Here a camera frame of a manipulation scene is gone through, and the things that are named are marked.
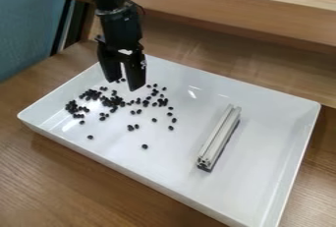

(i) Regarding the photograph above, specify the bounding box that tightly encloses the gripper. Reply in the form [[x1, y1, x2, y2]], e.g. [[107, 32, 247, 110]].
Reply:
[[92, 5, 148, 92]]

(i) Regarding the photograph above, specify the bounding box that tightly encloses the silver metal bar tool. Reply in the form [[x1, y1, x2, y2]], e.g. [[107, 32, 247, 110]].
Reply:
[[194, 103, 244, 173]]

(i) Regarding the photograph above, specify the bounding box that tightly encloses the pile of black bits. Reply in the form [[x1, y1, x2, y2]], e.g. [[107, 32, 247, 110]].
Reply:
[[63, 77, 181, 150]]

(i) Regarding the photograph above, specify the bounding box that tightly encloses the white tray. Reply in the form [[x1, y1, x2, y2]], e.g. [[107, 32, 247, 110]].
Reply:
[[17, 53, 323, 227]]

